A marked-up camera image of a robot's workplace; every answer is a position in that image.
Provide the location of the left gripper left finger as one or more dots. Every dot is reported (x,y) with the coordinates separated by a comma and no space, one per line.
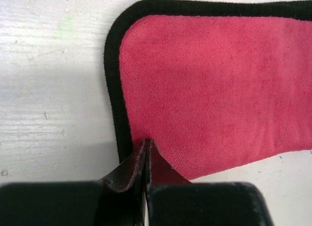
(114,200)

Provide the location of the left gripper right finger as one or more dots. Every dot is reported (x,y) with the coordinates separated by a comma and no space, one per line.
(172,200)

